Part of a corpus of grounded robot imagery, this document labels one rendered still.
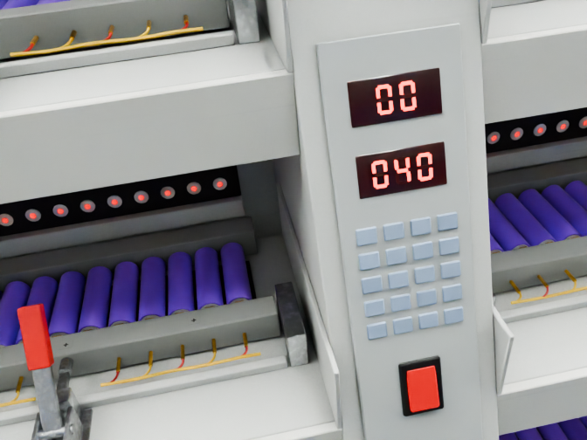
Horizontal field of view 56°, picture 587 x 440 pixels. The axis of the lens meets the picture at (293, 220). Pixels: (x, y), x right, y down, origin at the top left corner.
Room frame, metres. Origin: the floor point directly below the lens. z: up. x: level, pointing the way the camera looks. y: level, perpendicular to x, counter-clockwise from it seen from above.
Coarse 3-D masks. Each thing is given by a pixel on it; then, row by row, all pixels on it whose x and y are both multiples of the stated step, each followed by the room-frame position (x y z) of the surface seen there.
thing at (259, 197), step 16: (272, 160) 0.47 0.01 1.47; (240, 176) 0.47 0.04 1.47; (256, 176) 0.47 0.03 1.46; (272, 176) 0.47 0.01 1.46; (256, 192) 0.47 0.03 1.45; (272, 192) 0.47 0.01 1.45; (256, 208) 0.47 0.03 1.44; (272, 208) 0.47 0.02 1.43; (192, 224) 0.46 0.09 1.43; (256, 224) 0.47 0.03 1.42; (272, 224) 0.47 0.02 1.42; (16, 256) 0.45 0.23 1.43
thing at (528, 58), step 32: (480, 0) 0.28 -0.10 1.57; (512, 0) 0.33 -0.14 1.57; (544, 0) 0.33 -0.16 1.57; (576, 0) 0.33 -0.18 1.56; (480, 32) 0.28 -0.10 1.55; (512, 32) 0.29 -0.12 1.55; (544, 32) 0.29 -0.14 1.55; (576, 32) 0.29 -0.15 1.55; (512, 64) 0.29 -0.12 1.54; (544, 64) 0.29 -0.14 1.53; (576, 64) 0.29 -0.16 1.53; (512, 96) 0.29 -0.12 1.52; (544, 96) 0.30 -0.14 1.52; (576, 96) 0.30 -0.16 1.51
